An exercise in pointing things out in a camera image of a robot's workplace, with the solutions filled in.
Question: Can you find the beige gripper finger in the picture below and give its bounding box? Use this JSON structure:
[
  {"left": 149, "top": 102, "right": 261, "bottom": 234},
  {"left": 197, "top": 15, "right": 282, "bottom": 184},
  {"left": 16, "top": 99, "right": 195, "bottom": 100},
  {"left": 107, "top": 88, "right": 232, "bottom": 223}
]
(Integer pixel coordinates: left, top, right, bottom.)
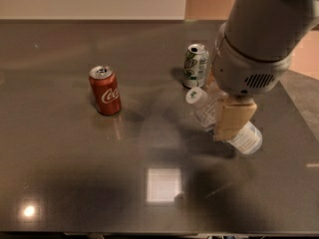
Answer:
[
  {"left": 207, "top": 73, "right": 227, "bottom": 99},
  {"left": 214, "top": 96, "right": 257, "bottom": 141}
]

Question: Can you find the clear plastic water bottle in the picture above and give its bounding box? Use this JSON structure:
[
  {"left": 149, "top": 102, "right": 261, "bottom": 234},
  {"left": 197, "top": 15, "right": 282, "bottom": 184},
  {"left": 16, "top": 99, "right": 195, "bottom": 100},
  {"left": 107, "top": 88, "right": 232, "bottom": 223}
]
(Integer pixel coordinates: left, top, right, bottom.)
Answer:
[{"left": 185, "top": 86, "right": 262, "bottom": 154}]

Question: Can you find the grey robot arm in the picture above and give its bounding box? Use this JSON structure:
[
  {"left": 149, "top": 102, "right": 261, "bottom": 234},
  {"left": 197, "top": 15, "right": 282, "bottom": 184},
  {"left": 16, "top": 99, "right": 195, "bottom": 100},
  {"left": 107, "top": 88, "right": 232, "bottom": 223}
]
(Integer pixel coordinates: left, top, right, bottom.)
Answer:
[{"left": 211, "top": 0, "right": 319, "bottom": 141}]

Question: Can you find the green and white soda can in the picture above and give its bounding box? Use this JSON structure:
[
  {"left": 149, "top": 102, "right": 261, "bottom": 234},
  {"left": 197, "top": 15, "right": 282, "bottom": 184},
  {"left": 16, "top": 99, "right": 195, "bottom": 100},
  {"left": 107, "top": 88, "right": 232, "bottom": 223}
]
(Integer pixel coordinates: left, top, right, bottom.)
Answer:
[{"left": 182, "top": 44, "right": 209, "bottom": 89}]

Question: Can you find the red Coca-Cola can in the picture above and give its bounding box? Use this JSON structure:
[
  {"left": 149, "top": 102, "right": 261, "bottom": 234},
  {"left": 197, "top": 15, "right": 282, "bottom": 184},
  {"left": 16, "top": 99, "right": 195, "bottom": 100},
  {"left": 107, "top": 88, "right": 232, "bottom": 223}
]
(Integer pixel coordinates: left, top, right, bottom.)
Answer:
[{"left": 89, "top": 66, "right": 122, "bottom": 116}]

